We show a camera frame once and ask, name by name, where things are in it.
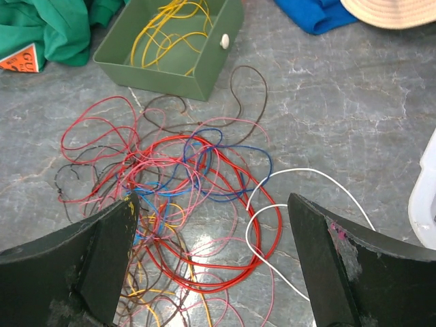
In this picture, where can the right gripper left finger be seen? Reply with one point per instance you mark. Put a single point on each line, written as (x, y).
(71, 277)

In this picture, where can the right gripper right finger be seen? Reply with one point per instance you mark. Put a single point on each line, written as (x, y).
(357, 277)

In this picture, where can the near white plastic basket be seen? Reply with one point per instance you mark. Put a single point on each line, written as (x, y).
(421, 207)

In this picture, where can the green jacket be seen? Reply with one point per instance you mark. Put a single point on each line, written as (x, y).
(34, 33)

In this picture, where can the green plastic tray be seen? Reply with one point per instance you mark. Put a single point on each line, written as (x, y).
(173, 47)

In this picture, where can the blue cloth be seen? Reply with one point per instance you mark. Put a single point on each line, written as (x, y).
(316, 17)

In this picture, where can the peach bucket hat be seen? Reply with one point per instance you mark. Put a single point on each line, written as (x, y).
(392, 14)

